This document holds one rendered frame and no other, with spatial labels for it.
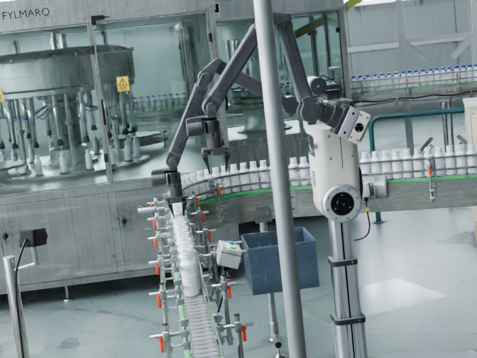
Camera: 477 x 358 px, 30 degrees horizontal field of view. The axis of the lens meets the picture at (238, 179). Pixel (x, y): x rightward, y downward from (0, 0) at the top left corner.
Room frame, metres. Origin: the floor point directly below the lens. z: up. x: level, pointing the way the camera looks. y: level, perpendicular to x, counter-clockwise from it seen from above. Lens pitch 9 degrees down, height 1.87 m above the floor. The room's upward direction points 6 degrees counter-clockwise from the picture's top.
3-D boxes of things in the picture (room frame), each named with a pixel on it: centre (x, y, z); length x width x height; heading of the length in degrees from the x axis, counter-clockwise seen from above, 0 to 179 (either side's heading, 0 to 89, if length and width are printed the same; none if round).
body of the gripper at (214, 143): (3.36, 0.08, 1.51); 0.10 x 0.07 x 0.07; 95
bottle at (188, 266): (3.09, 0.21, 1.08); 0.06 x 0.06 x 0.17
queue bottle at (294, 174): (5.20, -0.33, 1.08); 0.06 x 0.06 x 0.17
